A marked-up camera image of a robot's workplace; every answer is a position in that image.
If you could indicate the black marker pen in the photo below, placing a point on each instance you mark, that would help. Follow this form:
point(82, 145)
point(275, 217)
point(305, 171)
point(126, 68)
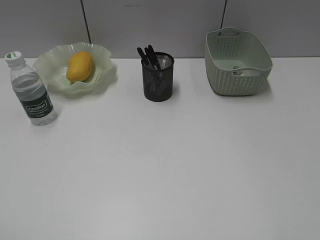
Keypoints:
point(153, 58)
point(144, 58)
point(146, 52)

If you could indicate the pale green woven basket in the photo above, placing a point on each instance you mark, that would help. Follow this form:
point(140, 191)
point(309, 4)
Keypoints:
point(229, 47)

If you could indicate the yellow mango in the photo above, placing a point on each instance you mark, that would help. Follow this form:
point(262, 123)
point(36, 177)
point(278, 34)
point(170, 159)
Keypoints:
point(80, 67)

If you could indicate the clear water bottle green label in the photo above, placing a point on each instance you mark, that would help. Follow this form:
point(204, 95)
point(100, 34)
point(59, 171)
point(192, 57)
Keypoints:
point(30, 90)

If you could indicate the black mesh pen holder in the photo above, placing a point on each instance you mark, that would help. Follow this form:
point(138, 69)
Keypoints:
point(158, 84)

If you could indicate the white waste paper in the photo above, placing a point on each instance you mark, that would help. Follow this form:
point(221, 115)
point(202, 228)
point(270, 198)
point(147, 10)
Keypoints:
point(236, 71)

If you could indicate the pale green wavy plate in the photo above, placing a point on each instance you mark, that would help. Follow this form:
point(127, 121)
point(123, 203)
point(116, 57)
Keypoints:
point(52, 67)

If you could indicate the grey white eraser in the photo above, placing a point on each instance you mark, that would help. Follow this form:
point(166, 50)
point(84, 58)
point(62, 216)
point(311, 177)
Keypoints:
point(164, 62)

